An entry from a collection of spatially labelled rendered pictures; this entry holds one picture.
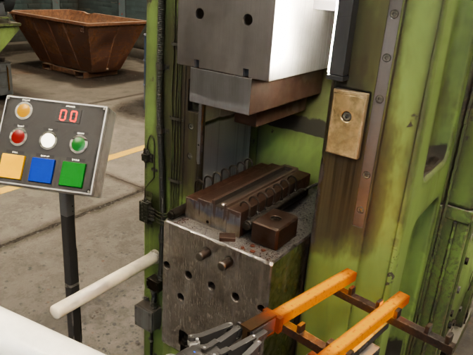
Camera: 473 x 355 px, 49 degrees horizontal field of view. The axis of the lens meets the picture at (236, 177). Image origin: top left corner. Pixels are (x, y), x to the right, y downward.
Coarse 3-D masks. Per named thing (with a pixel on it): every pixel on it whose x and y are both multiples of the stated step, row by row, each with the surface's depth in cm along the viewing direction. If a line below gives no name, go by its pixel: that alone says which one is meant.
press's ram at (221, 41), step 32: (192, 0) 133; (224, 0) 128; (256, 0) 123; (288, 0) 124; (320, 0) 133; (192, 32) 136; (224, 32) 130; (256, 32) 125; (288, 32) 128; (320, 32) 143; (192, 64) 139; (224, 64) 133; (256, 64) 127; (288, 64) 132; (320, 64) 148
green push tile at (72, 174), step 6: (66, 162) 157; (72, 162) 156; (66, 168) 156; (72, 168) 156; (78, 168) 156; (84, 168) 156; (66, 174) 156; (72, 174) 156; (78, 174) 156; (84, 174) 156; (60, 180) 156; (66, 180) 156; (72, 180) 155; (78, 180) 155; (66, 186) 157; (72, 186) 155; (78, 186) 155
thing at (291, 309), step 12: (336, 276) 124; (348, 276) 124; (312, 288) 117; (324, 288) 118; (336, 288) 121; (300, 300) 112; (312, 300) 113; (264, 312) 104; (276, 312) 106; (288, 312) 107; (300, 312) 110; (252, 324) 100; (276, 324) 104
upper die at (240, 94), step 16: (192, 80) 140; (208, 80) 137; (224, 80) 134; (240, 80) 131; (256, 80) 131; (288, 80) 145; (304, 80) 153; (320, 80) 163; (192, 96) 142; (208, 96) 139; (224, 96) 136; (240, 96) 133; (256, 96) 133; (272, 96) 140; (288, 96) 148; (304, 96) 156; (240, 112) 134; (256, 112) 135
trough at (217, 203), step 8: (280, 168) 176; (288, 168) 178; (264, 176) 168; (272, 176) 172; (248, 184) 161; (256, 184) 165; (232, 192) 154; (240, 192) 158; (216, 200) 148; (224, 200) 151
